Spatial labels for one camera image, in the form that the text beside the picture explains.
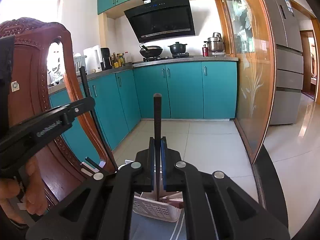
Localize stainless steel stockpot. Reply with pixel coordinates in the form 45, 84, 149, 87
204, 32, 226, 53

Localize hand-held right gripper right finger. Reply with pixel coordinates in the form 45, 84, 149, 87
161, 136, 290, 240

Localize white chopstick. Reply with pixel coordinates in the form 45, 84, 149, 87
80, 162, 100, 176

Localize person's left hand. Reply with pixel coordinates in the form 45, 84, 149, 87
0, 158, 48, 224

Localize grey refrigerator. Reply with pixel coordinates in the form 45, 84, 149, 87
257, 0, 304, 126

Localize black range hood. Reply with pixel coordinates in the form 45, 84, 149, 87
124, 0, 196, 43

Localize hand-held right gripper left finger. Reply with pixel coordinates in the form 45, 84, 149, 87
26, 137, 155, 240

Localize blue striped towel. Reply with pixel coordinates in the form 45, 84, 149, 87
130, 211, 187, 240

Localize grey plastic utensil holder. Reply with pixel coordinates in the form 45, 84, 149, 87
124, 158, 186, 223

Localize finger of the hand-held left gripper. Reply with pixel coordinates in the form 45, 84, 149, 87
63, 96, 96, 126

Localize gas stove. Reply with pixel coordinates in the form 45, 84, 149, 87
143, 52, 190, 62

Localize black wok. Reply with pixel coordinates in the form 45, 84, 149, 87
139, 44, 163, 58

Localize white countertop appliance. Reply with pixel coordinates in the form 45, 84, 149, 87
83, 45, 102, 72

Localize black countertop appliance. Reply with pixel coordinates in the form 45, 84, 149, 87
100, 47, 113, 70

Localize white dish rack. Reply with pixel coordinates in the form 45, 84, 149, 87
74, 55, 87, 74

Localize carved wooden chair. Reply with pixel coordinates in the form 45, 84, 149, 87
0, 17, 118, 213

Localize white plastic basket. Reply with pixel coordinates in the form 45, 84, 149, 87
47, 67, 64, 85

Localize dark square chopstick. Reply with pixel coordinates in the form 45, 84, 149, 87
153, 93, 162, 203

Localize ridged dark red chopstick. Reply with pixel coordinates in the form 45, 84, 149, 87
165, 196, 185, 209

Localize wooden doorway frame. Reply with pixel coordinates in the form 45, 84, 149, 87
299, 29, 317, 102

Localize teal base cabinets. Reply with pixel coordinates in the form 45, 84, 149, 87
49, 60, 238, 153

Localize black lidded pot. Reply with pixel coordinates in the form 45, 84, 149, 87
167, 42, 188, 55

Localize wood framed glass door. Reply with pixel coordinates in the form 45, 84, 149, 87
215, 0, 277, 165

